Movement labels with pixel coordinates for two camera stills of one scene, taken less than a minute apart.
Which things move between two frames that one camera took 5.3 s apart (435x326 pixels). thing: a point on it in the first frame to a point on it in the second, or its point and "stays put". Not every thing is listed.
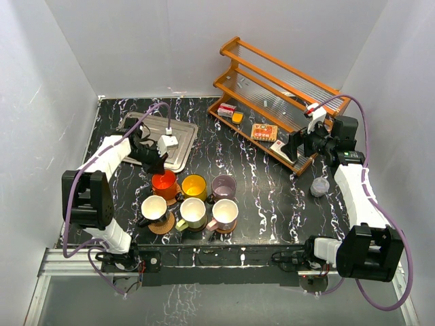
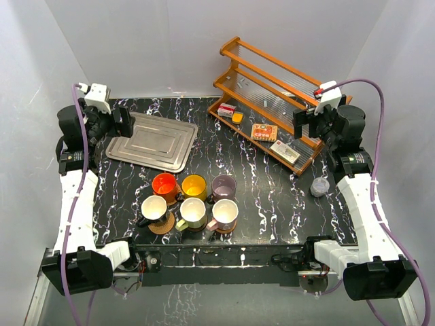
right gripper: [294, 140] to [302, 117]
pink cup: [224, 212] stays put
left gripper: [157, 166] to [123, 128]
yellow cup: [194, 185] stays put
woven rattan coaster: [164, 227] stays put
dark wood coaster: [201, 228] stays put
